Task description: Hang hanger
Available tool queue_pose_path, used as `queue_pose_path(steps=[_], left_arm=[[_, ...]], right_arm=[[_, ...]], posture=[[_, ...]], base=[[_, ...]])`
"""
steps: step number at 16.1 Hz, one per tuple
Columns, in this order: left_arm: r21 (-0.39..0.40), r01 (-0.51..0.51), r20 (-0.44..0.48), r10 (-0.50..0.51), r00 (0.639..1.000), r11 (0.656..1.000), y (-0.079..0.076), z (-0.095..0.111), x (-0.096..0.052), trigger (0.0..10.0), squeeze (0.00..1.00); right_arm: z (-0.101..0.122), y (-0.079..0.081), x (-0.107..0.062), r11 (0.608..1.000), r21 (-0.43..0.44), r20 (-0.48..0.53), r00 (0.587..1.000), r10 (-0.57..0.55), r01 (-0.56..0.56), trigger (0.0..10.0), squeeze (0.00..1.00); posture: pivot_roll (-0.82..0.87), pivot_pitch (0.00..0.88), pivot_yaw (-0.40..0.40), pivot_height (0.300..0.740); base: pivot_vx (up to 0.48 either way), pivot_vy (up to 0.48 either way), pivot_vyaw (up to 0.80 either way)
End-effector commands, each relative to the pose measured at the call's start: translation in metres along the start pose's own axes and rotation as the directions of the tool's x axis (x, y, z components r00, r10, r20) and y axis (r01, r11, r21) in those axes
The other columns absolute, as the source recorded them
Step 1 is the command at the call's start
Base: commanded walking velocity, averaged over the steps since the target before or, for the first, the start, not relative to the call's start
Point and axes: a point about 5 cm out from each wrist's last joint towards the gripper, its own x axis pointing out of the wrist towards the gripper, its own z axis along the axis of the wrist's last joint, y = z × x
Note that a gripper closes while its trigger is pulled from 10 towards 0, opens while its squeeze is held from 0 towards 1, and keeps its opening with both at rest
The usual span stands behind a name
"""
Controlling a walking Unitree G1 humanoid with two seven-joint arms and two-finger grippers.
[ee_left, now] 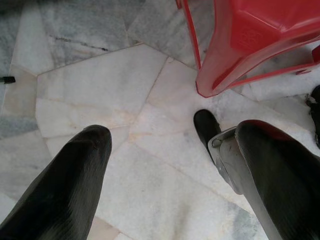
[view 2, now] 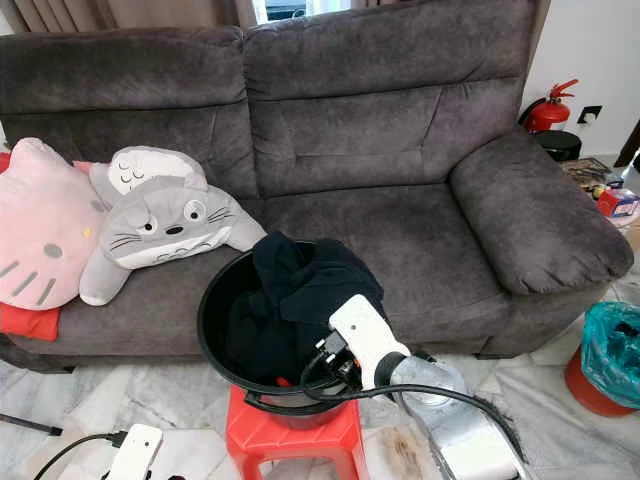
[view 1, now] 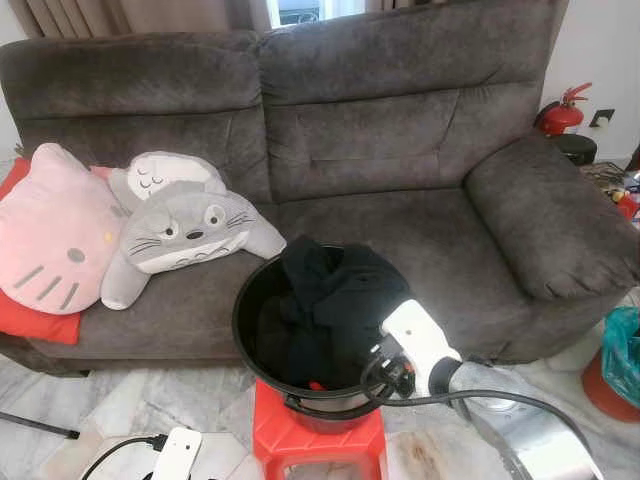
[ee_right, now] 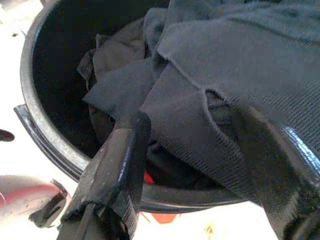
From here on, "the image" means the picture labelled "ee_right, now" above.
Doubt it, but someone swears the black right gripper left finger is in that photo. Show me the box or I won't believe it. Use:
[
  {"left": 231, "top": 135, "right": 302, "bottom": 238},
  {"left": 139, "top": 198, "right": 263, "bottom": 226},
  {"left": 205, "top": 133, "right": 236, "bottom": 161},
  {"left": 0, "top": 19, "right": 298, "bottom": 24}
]
[{"left": 56, "top": 109, "right": 153, "bottom": 240}]

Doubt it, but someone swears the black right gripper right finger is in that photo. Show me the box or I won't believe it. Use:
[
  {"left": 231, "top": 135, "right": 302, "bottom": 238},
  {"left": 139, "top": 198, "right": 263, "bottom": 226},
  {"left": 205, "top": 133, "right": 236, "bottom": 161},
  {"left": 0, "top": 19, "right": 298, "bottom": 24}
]
[{"left": 231, "top": 107, "right": 320, "bottom": 240}]

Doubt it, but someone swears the black knit garment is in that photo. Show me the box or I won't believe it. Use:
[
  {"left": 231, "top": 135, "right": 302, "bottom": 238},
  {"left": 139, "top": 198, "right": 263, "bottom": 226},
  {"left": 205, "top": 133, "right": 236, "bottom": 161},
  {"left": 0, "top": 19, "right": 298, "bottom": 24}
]
[{"left": 138, "top": 18, "right": 320, "bottom": 201}]

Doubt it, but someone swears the black plastic bucket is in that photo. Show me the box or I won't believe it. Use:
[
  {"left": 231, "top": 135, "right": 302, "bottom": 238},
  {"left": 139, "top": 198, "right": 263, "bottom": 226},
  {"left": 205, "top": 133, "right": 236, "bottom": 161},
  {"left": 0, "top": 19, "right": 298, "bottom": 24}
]
[{"left": 13, "top": 0, "right": 253, "bottom": 215}]

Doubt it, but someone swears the black clothes pile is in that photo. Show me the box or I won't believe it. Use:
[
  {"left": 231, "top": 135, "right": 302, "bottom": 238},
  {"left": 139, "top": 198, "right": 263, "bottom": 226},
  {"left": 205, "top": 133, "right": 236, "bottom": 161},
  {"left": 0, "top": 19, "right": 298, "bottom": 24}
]
[{"left": 76, "top": 0, "right": 320, "bottom": 191}]

